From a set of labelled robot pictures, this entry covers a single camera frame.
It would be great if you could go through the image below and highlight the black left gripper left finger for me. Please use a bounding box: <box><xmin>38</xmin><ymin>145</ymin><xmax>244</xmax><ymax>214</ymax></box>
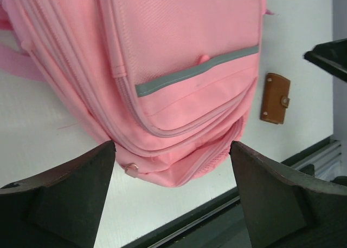
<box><xmin>1</xmin><ymin>141</ymin><xmax>116</xmax><ymax>247</ymax></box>

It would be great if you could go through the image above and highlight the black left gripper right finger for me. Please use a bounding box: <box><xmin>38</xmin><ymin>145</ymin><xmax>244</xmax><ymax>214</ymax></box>
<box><xmin>230</xmin><ymin>141</ymin><xmax>346</xmax><ymax>247</ymax></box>

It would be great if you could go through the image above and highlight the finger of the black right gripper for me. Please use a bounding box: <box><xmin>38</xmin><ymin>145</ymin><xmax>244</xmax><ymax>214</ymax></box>
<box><xmin>303</xmin><ymin>38</ymin><xmax>347</xmax><ymax>82</ymax></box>

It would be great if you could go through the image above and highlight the brown leather wallet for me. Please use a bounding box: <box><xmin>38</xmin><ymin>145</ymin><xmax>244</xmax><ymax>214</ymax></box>
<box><xmin>260</xmin><ymin>73</ymin><xmax>291</xmax><ymax>125</ymax></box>

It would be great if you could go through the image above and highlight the pink student backpack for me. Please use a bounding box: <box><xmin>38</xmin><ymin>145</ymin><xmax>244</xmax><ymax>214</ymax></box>
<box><xmin>1</xmin><ymin>0</ymin><xmax>267</xmax><ymax>187</ymax></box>

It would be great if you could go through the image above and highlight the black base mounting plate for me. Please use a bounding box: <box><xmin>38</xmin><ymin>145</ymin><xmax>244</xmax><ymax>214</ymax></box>
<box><xmin>119</xmin><ymin>139</ymin><xmax>347</xmax><ymax>248</ymax></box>

